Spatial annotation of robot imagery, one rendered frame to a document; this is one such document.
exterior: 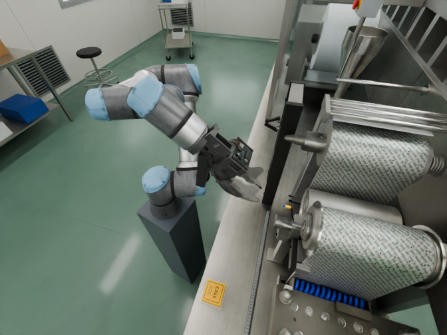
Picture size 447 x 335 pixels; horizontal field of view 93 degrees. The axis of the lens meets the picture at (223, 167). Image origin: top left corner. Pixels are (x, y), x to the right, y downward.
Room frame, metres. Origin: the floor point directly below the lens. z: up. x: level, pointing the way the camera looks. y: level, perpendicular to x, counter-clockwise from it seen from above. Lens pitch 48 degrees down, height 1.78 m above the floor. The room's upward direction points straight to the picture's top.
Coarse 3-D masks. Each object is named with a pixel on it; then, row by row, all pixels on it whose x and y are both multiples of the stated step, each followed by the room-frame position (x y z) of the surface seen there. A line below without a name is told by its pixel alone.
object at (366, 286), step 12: (312, 264) 0.19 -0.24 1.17; (324, 264) 0.18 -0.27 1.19; (300, 276) 0.19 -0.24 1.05; (312, 276) 0.18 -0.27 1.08; (324, 276) 0.17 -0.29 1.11; (336, 276) 0.17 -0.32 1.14; (348, 276) 0.16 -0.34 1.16; (360, 276) 0.15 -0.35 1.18; (372, 276) 0.15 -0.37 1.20; (336, 288) 0.16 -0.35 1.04; (348, 288) 0.15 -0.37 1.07; (360, 288) 0.14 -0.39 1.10; (372, 288) 0.14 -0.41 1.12; (384, 288) 0.13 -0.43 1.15; (396, 288) 0.13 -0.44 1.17
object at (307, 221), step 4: (308, 212) 0.29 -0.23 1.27; (304, 216) 0.29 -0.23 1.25; (308, 216) 0.27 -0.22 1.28; (312, 216) 0.27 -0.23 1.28; (304, 220) 0.28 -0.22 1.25; (308, 220) 0.26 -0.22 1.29; (312, 220) 0.26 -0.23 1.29; (304, 224) 0.26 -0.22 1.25; (308, 224) 0.25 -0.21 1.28; (304, 228) 0.25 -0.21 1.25; (308, 228) 0.24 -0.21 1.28; (304, 232) 0.24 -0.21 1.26; (308, 232) 0.23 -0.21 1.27; (304, 236) 0.23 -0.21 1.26; (308, 236) 0.23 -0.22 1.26; (304, 240) 0.23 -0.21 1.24
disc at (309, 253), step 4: (316, 204) 0.31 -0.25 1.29; (320, 204) 0.29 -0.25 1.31; (320, 208) 0.28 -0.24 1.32; (320, 212) 0.26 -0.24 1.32; (320, 216) 0.25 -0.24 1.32; (320, 220) 0.24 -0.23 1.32; (320, 224) 0.23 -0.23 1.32; (320, 228) 0.22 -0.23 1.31; (320, 232) 0.22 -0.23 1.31; (320, 236) 0.21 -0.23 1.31; (316, 240) 0.21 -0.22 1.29; (316, 244) 0.20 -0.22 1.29; (312, 248) 0.20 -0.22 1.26; (316, 248) 0.19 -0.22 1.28; (308, 252) 0.20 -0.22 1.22; (312, 252) 0.19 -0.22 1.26; (308, 256) 0.19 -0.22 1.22
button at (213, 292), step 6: (210, 282) 0.20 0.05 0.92; (216, 282) 0.20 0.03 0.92; (204, 288) 0.18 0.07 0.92; (210, 288) 0.18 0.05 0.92; (216, 288) 0.18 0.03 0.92; (222, 288) 0.18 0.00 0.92; (204, 294) 0.16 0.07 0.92; (210, 294) 0.16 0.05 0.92; (216, 294) 0.16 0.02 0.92; (222, 294) 0.16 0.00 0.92; (204, 300) 0.14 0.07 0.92; (210, 300) 0.14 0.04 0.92; (216, 300) 0.14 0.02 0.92
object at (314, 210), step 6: (312, 210) 0.29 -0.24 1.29; (318, 210) 0.28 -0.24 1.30; (318, 216) 0.26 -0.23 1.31; (318, 222) 0.24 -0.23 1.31; (312, 228) 0.24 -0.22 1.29; (312, 234) 0.22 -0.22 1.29; (312, 240) 0.21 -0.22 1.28; (306, 246) 0.21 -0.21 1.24; (312, 246) 0.20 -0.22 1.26; (432, 270) 0.14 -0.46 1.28
